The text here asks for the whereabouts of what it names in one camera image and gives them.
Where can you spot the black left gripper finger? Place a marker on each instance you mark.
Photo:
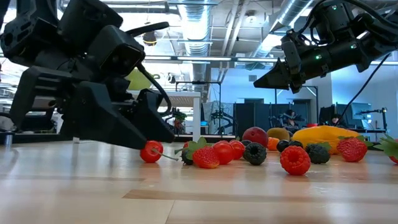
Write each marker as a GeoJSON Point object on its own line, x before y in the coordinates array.
{"type": "Point", "coordinates": [155, 121]}
{"type": "Point", "coordinates": [102, 121]}

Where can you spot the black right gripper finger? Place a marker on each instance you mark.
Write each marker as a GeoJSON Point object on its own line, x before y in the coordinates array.
{"type": "Point", "coordinates": [275, 77]}

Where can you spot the red cherry with green stem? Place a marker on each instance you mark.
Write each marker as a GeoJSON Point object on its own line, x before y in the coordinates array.
{"type": "Point", "coordinates": [149, 154]}

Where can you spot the dark red plum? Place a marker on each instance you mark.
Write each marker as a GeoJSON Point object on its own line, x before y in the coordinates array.
{"type": "Point", "coordinates": [255, 135]}

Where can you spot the red strawberry with long stem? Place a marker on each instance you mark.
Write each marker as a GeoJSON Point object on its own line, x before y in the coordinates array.
{"type": "Point", "coordinates": [205, 158]}

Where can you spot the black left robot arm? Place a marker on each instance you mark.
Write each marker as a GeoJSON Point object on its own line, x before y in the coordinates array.
{"type": "Point", "coordinates": [28, 37]}

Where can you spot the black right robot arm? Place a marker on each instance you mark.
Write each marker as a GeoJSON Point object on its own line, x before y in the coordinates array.
{"type": "Point", "coordinates": [348, 49]}

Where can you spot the red raspberry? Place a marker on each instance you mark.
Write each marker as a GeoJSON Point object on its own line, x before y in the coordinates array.
{"type": "Point", "coordinates": [186, 145]}
{"type": "Point", "coordinates": [294, 160]}

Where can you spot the white perforated shelf riser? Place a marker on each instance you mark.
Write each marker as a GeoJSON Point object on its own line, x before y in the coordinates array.
{"type": "Point", "coordinates": [186, 96]}

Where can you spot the person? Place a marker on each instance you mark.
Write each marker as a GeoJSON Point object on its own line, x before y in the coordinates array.
{"type": "Point", "coordinates": [335, 119]}
{"type": "Point", "coordinates": [290, 115]}

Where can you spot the green colander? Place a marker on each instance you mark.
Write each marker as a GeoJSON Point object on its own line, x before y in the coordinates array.
{"type": "Point", "coordinates": [138, 82]}

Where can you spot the black partition panel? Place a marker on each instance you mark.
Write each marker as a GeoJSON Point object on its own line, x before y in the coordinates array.
{"type": "Point", "coordinates": [248, 118]}

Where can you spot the brown kiwi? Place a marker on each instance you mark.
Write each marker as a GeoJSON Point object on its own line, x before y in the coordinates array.
{"type": "Point", "coordinates": [278, 133]}

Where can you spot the dark blueberry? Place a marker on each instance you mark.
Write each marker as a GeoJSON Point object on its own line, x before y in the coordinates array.
{"type": "Point", "coordinates": [246, 142]}

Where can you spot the orange yellow mango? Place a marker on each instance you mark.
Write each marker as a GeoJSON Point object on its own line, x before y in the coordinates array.
{"type": "Point", "coordinates": [323, 134]}

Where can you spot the long ceiling light strip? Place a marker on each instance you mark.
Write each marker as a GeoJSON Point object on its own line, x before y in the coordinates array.
{"type": "Point", "coordinates": [202, 58]}

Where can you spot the computer monitor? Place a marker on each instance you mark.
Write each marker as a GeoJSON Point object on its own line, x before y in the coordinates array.
{"type": "Point", "coordinates": [360, 110]}

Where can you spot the blackberry with green leaf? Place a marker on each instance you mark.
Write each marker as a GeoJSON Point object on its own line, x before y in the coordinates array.
{"type": "Point", "coordinates": [317, 154]}

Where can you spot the red strawberry with green leaves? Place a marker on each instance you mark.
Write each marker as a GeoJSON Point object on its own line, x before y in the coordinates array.
{"type": "Point", "coordinates": [388, 146]}
{"type": "Point", "coordinates": [352, 150]}

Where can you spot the silver ventilation duct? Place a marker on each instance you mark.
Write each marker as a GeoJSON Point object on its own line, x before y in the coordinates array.
{"type": "Point", "coordinates": [292, 12]}
{"type": "Point", "coordinates": [196, 31]}

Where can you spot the black aluminium table frame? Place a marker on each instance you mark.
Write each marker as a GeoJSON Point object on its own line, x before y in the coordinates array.
{"type": "Point", "coordinates": [211, 137]}

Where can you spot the silver metal post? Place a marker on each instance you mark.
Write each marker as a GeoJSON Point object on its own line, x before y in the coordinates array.
{"type": "Point", "coordinates": [7, 140]}

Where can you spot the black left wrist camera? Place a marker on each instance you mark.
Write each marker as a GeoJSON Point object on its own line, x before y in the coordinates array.
{"type": "Point", "coordinates": [118, 51]}

